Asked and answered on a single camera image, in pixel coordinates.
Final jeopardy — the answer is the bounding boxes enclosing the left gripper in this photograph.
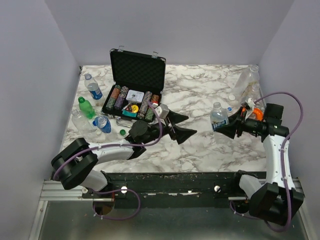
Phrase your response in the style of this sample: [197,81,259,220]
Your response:
[141,109,197,145]

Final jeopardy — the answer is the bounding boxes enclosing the blue label water bottle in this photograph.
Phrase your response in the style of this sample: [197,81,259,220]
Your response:
[84,73,103,100]

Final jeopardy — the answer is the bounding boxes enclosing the blue crushed bottle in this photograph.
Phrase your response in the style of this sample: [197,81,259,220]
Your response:
[92,116,112,134]

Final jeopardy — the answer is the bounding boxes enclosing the crushed clear bottle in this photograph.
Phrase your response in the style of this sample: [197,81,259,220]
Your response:
[71,109,95,135]

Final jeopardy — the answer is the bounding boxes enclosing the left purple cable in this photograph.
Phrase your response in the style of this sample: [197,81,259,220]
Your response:
[52,101,167,221]

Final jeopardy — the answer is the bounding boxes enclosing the clear bottle green-blue label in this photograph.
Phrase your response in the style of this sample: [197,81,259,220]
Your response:
[210,102,229,132]

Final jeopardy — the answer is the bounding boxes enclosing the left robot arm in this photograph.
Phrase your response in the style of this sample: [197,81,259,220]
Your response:
[51,119,197,198]

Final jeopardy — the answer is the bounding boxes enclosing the square clear juice bottle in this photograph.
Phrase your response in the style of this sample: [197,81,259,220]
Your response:
[232,65,260,98]

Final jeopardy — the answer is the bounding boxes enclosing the green soda bottle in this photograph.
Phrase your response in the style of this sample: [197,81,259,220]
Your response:
[77,96,96,119]

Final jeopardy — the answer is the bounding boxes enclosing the black poker chip case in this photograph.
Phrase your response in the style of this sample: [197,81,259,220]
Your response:
[101,48,167,121]

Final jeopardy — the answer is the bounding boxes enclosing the white juice bottle cap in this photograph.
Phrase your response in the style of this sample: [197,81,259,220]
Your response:
[228,94,236,101]

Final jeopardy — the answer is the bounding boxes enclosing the loose green bottle cap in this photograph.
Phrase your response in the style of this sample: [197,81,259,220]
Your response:
[119,129,126,136]

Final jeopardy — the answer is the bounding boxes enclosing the orange ring toy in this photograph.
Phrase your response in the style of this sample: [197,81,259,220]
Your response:
[251,108,264,121]

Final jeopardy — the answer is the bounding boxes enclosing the clear Pocari Sweat bottle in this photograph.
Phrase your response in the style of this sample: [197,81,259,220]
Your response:
[247,83,261,101]

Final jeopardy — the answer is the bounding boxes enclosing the yellow dealer chip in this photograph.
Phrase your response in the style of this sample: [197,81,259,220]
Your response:
[131,105,139,113]

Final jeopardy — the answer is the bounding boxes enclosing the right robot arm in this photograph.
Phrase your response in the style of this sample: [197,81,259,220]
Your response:
[216,103,304,226]

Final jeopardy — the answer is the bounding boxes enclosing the black front rail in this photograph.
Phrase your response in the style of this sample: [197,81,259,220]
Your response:
[82,172,249,212]

